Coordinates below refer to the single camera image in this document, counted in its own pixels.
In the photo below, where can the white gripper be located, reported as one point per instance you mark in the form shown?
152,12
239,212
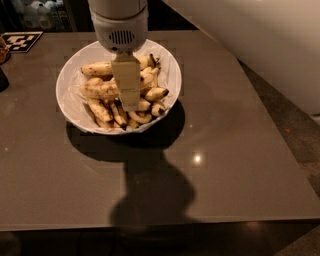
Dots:
120,33

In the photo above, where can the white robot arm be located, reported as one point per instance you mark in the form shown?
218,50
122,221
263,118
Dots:
118,9

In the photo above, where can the top banana with sticker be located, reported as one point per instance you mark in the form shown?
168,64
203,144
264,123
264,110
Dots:
103,68

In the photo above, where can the large spotted middle banana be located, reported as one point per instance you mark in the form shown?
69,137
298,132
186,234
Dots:
98,89

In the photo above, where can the small banana right upper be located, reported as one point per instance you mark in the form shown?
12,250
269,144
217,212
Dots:
156,93

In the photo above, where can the small banana centre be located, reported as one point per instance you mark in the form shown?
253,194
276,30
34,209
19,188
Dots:
143,105

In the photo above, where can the banana lower middle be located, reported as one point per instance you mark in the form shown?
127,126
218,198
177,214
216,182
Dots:
119,114

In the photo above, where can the small banana stub right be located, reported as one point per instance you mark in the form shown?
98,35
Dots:
158,109

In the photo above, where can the curved small banana bottom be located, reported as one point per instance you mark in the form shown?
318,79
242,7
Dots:
141,117

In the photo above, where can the banana lower left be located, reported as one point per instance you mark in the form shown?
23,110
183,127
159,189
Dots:
99,110

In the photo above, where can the white bowl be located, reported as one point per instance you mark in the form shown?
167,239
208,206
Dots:
73,105

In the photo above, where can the black white fiducial marker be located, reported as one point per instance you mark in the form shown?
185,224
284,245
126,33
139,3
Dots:
21,42

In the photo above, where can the brown object at left edge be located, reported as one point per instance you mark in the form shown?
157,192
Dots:
4,51

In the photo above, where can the dark object at left edge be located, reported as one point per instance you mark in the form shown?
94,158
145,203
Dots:
4,83

